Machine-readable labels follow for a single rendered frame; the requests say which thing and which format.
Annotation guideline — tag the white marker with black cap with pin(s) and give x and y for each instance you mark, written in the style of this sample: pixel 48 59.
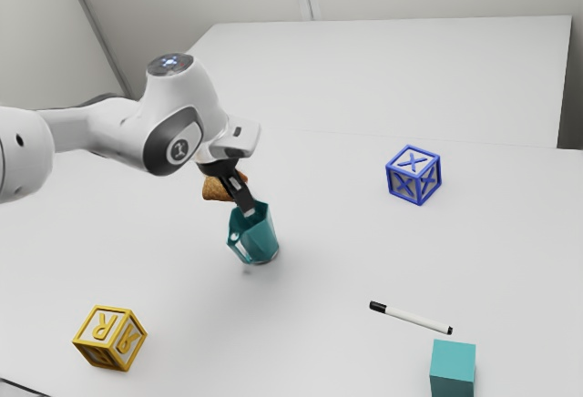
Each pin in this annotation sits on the white marker with black cap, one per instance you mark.
pixel 411 318

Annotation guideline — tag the blue letter cube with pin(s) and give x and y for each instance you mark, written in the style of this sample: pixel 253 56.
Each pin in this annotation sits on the blue letter cube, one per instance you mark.
pixel 413 175

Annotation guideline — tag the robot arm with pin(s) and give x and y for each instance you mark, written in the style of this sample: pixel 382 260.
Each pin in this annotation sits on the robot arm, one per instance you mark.
pixel 177 101

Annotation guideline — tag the brown textured lump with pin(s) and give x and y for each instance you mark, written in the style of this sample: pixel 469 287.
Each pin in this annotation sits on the brown textured lump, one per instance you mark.
pixel 214 190

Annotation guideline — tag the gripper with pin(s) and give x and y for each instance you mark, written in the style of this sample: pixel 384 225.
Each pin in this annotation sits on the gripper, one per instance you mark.
pixel 217 169

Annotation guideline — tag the yellow letter cube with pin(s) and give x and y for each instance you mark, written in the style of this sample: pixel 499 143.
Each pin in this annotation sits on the yellow letter cube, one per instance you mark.
pixel 109 338

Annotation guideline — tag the teal faceted mug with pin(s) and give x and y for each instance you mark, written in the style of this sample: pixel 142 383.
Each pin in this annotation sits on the teal faceted mug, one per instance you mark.
pixel 255 237

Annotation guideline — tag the teal solid block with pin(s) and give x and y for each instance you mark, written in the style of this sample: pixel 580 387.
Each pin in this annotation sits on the teal solid block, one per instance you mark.
pixel 452 368

